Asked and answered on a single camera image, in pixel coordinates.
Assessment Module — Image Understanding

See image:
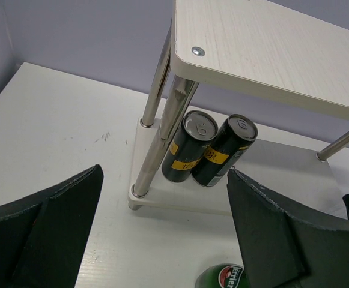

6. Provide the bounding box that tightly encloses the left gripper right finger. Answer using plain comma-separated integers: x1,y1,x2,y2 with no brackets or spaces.
227,169,349,287

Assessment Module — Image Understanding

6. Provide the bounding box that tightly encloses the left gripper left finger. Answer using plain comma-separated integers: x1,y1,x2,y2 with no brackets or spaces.
0,164,104,287

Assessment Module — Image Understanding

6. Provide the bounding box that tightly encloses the green Perrier bottle front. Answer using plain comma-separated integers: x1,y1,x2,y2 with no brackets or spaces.
195,263,249,288

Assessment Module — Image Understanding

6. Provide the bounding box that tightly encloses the black can right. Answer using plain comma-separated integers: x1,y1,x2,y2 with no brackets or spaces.
192,114,258,187

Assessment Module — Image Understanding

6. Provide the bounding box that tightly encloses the black can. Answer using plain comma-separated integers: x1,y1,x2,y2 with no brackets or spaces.
192,114,258,187
162,110,218,183

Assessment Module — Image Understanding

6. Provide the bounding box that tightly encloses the black can left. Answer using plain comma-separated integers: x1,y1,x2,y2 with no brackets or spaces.
162,110,218,183

